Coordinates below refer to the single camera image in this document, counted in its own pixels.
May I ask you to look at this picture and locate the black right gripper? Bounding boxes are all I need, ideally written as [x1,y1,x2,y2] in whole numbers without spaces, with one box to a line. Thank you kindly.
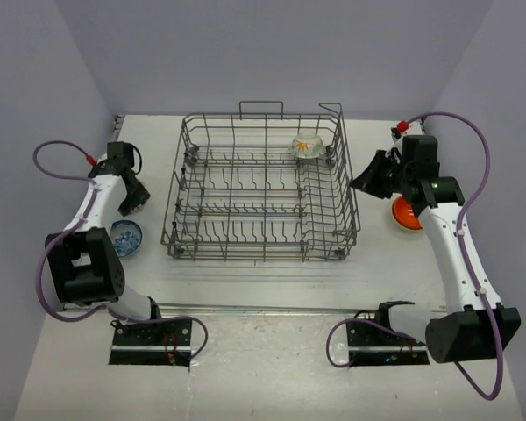
[351,151,412,200]

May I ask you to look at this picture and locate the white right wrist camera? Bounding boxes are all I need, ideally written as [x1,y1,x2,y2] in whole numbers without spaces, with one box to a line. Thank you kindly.
[390,120,409,152]

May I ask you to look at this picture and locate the grey wire dish rack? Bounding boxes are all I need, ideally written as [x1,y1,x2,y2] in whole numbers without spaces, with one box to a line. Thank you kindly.
[160,101,360,261]

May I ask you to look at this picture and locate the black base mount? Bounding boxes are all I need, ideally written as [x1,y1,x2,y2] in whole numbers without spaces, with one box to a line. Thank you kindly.
[346,322,430,367]
[109,319,193,367]

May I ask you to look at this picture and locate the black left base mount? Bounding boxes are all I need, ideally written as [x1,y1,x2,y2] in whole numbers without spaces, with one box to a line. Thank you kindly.
[109,319,193,367]

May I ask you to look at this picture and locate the white blue flower bowl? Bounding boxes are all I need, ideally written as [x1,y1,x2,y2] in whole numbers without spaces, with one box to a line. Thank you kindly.
[110,219,143,258]

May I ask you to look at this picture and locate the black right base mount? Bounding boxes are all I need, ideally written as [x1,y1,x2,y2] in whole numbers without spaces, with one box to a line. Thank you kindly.
[346,322,430,367]

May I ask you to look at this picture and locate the white floral bowl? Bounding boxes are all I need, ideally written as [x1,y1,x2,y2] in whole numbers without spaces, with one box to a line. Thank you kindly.
[290,129,326,160]

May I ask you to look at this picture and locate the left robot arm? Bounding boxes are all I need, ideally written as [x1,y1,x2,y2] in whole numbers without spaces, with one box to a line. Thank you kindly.
[35,141,165,345]

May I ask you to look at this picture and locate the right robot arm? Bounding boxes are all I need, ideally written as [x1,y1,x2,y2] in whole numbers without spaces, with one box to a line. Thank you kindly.
[350,135,521,363]

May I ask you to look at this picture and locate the orange bowl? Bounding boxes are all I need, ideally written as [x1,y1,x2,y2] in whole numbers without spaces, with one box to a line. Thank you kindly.
[393,196,423,228]

